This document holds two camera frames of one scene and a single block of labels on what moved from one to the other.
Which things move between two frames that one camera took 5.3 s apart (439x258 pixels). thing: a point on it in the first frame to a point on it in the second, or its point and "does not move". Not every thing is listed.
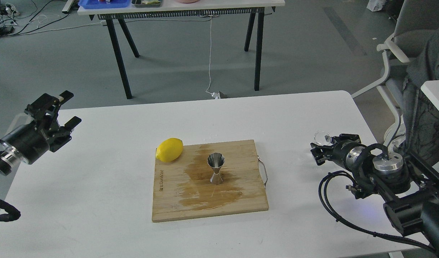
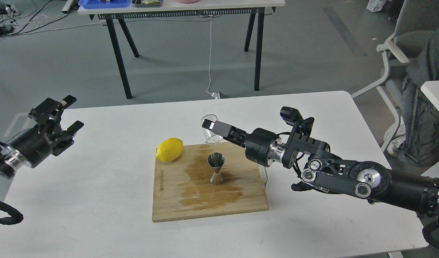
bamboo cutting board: x=208 y=180 does not move
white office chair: x=417 y=21 does not move
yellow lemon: x=170 y=150 does not move
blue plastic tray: x=95 y=4 does not move
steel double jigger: x=216 y=160 does not move
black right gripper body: x=351 y=155 to x=257 y=143
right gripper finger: x=343 y=137 to x=219 y=128
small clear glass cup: x=319 y=137 to x=211 y=137
